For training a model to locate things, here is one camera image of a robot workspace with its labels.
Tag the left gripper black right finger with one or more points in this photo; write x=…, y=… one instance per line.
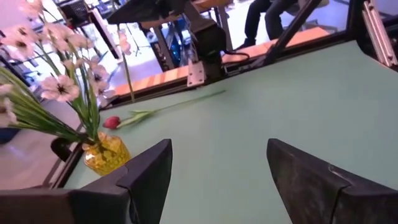
x=326, y=199

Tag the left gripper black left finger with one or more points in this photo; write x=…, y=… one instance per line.
x=93, y=205

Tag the red artificial tulip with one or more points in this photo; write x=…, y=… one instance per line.
x=112, y=122

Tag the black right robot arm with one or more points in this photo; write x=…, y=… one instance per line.
x=211, y=40

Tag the yellow glass vase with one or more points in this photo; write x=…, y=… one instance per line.
x=105, y=155

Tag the black curved loop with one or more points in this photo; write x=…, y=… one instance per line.
x=60, y=149

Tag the person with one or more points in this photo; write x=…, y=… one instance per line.
x=264, y=15

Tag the silver metal bracket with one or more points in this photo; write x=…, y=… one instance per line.
x=196, y=74

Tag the black aluminium table frame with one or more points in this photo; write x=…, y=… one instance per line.
x=356, y=25

